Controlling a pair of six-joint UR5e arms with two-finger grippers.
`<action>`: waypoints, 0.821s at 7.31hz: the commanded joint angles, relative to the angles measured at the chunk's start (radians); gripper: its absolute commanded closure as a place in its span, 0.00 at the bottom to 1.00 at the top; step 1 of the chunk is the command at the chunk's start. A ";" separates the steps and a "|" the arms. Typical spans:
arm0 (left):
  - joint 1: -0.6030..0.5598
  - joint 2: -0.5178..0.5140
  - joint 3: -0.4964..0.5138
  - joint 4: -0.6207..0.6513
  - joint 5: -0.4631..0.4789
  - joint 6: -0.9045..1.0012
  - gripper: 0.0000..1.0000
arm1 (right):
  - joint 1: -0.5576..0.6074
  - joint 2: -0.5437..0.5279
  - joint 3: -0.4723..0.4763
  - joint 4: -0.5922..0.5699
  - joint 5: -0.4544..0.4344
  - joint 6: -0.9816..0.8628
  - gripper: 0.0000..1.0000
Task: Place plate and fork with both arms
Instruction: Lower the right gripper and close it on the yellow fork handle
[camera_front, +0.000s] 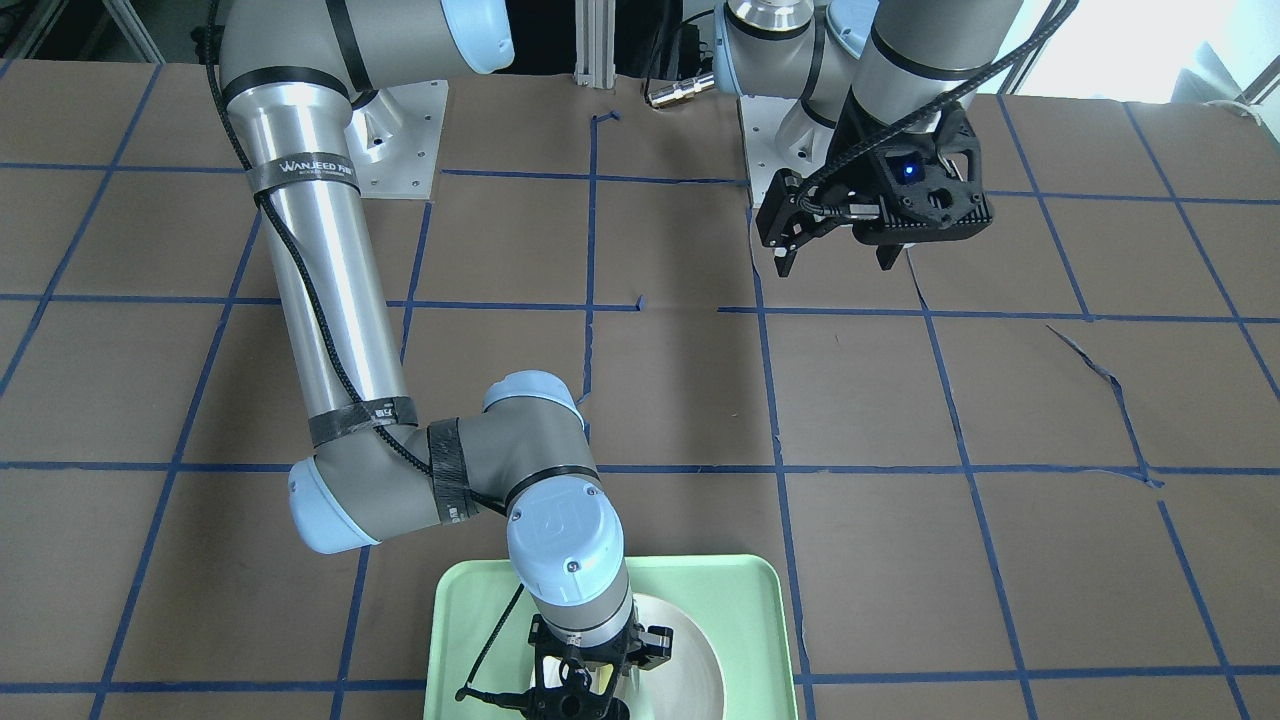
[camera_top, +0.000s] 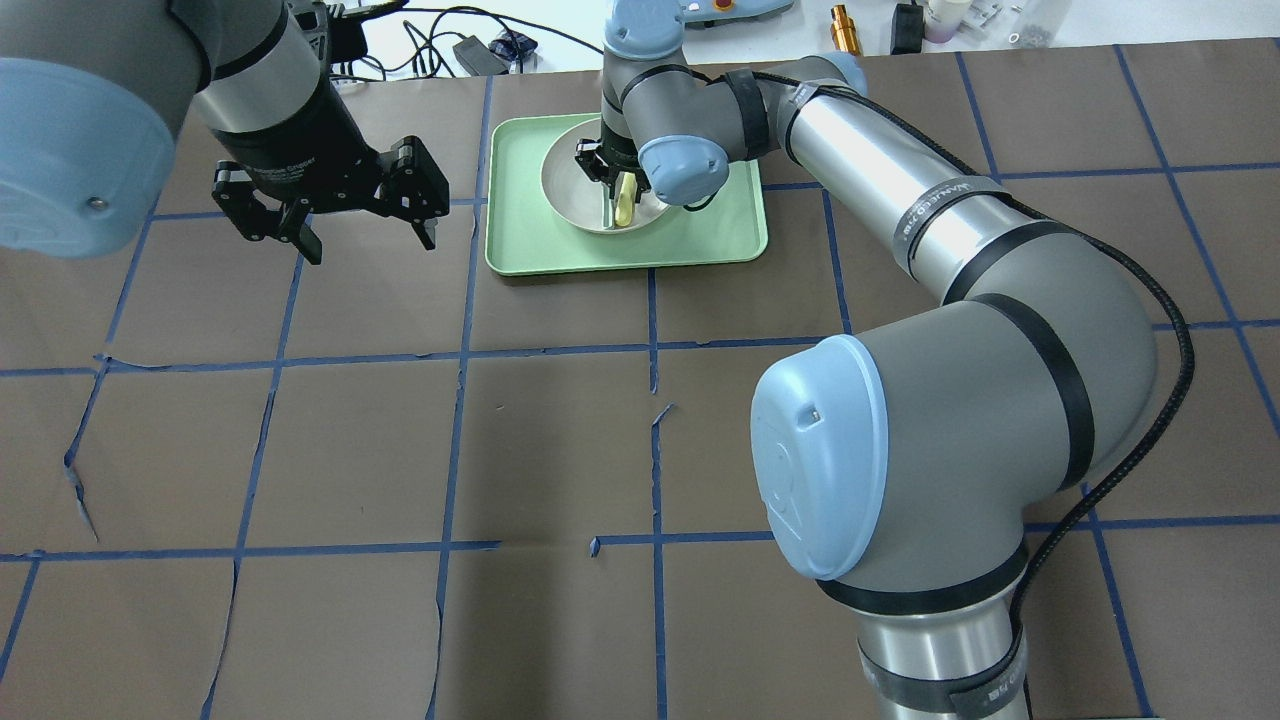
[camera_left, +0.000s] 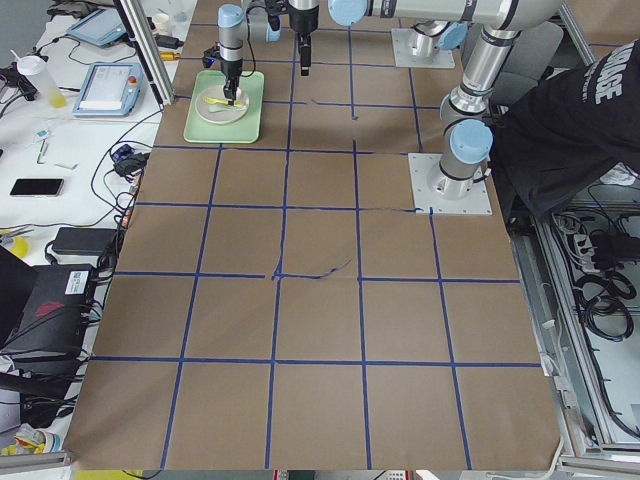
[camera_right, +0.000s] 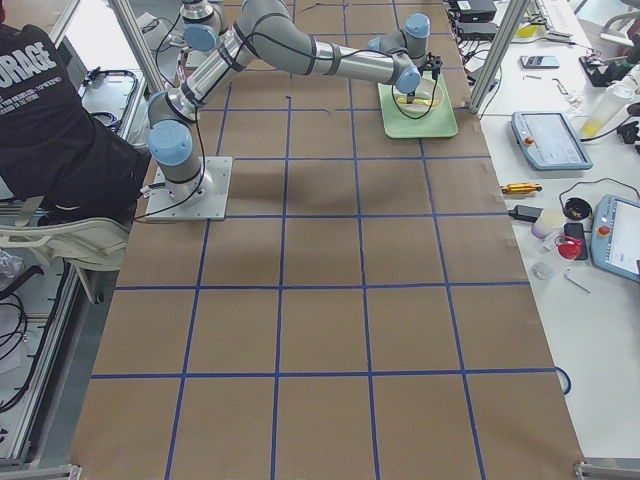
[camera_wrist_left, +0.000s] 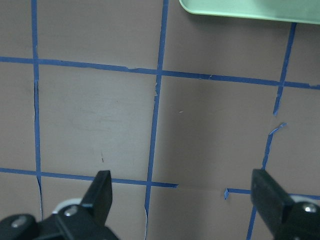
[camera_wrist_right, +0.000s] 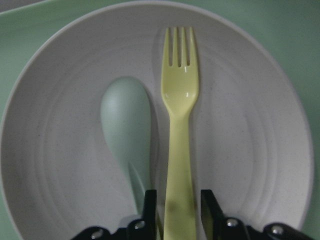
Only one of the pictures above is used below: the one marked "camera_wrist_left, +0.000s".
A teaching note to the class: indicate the light green tray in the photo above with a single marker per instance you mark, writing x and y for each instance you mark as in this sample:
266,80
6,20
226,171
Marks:
295,11

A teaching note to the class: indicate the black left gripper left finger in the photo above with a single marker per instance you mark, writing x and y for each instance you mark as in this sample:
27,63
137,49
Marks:
86,220

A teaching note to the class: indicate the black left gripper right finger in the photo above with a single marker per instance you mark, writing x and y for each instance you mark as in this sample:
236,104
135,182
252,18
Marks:
287,216

